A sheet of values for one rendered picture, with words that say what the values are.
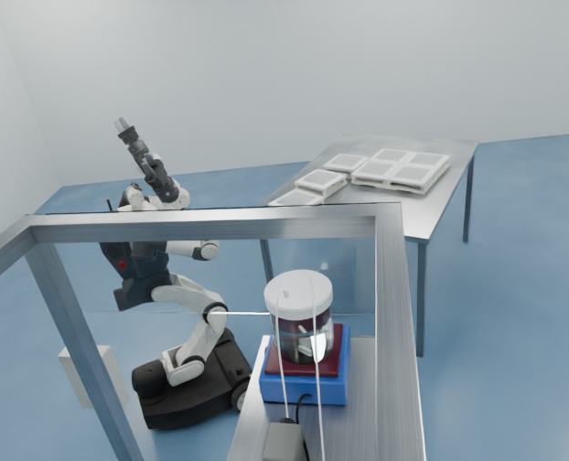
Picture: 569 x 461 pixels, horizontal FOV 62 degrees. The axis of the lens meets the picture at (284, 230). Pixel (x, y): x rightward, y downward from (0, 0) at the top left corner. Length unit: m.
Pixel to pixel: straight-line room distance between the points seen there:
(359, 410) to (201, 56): 5.06
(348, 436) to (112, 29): 5.44
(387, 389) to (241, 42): 5.24
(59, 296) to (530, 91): 5.68
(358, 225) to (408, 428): 0.57
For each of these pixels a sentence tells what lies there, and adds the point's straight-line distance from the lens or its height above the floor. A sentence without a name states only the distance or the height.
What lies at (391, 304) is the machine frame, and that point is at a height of 1.64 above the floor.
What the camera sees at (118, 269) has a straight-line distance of 1.46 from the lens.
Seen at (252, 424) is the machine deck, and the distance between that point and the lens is 1.16.
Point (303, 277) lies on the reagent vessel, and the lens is 1.10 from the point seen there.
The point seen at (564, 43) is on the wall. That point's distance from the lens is 6.40.
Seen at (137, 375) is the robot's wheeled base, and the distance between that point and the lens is 2.78.
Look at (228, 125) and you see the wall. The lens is 5.96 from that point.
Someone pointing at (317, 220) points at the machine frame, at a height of 1.63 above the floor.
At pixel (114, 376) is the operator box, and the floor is 0.99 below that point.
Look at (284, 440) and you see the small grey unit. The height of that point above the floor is 1.33.
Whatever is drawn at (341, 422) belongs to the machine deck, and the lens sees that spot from 1.14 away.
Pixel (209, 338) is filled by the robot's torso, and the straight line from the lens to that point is 2.71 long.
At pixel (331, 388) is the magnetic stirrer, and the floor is 1.33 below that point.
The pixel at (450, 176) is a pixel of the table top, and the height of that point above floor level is 0.86.
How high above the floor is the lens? 2.16
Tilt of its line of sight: 29 degrees down
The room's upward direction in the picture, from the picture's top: 8 degrees counter-clockwise
